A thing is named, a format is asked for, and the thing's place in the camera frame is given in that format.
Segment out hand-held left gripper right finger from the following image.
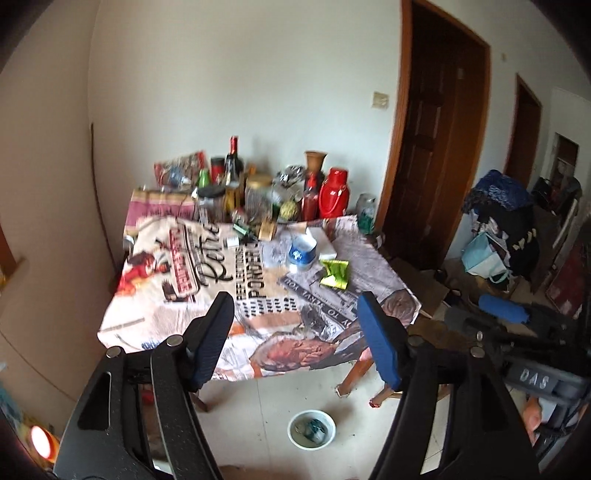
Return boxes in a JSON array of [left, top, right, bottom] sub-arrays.
[[358, 292, 541, 480]]

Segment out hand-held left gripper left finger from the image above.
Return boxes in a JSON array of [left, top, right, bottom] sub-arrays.
[[55, 292, 235, 480]]

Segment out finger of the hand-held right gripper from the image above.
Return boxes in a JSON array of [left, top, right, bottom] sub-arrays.
[[478, 295, 573, 337], [444, 307, 555, 352]]

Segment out green wrapper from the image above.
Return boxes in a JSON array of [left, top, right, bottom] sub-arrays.
[[320, 260, 350, 290]]

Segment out white box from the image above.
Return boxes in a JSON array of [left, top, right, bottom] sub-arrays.
[[305, 226, 338, 260]]

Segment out clear blue plastic container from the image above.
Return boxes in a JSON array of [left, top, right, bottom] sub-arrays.
[[287, 234, 318, 273]]

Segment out white bucket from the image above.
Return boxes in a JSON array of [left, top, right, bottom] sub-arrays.
[[288, 410, 336, 449]]

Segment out person's right hand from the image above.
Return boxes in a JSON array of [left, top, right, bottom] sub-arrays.
[[521, 396, 560, 448]]

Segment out cardboard sheet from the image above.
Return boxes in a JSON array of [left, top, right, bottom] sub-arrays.
[[390, 258, 451, 319]]

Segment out blue paper bag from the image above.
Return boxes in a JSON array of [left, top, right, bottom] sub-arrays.
[[462, 232, 511, 283]]

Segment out printed tablecloth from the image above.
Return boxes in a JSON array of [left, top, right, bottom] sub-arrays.
[[98, 215, 422, 381]]

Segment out dark red board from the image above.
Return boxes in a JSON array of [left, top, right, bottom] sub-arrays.
[[546, 240, 591, 319]]

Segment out pile of dark clothes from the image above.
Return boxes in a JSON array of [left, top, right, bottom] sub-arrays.
[[463, 170, 541, 282]]

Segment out dark bag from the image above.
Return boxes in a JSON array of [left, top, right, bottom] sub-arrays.
[[531, 175, 583, 217]]

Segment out glass jar with green contents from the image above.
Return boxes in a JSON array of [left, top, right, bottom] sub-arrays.
[[357, 194, 377, 234]]

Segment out black-lidded glass jar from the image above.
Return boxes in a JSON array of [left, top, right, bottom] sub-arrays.
[[196, 186, 227, 223]]

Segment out gold-lidded glass jar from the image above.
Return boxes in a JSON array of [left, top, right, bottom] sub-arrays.
[[245, 174, 273, 220]]

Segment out pink woven cloth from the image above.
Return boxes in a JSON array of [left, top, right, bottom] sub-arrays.
[[130, 188, 199, 227]]

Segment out red thermos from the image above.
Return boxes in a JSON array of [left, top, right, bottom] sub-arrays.
[[318, 168, 348, 219]]

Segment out red sauce bottle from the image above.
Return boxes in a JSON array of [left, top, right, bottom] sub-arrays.
[[302, 173, 320, 221]]

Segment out red snack bag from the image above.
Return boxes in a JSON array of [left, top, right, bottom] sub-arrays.
[[154, 151, 207, 190]]

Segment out dark wine bottle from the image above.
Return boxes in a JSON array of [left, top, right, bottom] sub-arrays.
[[225, 136, 245, 185]]

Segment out metal bowls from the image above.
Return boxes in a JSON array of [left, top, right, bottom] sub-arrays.
[[277, 165, 305, 188]]

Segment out thin curved stick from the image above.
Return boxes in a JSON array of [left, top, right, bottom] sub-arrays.
[[90, 122, 118, 278]]

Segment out narrow wooden door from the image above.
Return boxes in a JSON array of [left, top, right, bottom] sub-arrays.
[[503, 74, 543, 178]]

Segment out large wooden door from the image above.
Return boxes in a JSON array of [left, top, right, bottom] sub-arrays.
[[383, 0, 491, 268]]

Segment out brown vase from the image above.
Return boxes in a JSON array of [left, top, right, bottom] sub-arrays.
[[305, 151, 328, 178]]

